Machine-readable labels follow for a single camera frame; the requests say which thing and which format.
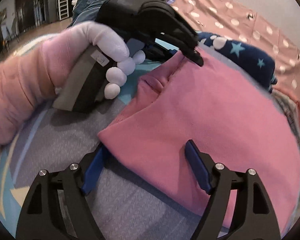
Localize navy star patterned garment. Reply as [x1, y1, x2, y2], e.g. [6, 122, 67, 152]
[198, 32, 277, 93]

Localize folded clothes stack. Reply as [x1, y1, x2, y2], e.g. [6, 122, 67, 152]
[272, 89, 300, 148]

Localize blue grey striped bedsheet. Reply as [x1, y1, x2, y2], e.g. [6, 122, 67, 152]
[0, 33, 300, 240]

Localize white shelf rack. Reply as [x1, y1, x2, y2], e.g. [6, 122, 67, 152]
[56, 0, 69, 21]

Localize pink garment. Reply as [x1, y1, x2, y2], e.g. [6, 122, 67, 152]
[98, 50, 300, 232]

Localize pink polka dot duvet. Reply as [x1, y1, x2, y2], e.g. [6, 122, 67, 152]
[171, 0, 300, 101]

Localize left white gloved hand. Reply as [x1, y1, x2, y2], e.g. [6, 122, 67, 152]
[42, 21, 146, 99]

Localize left forearm pink sleeve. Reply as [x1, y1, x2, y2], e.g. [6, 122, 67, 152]
[0, 41, 60, 156]

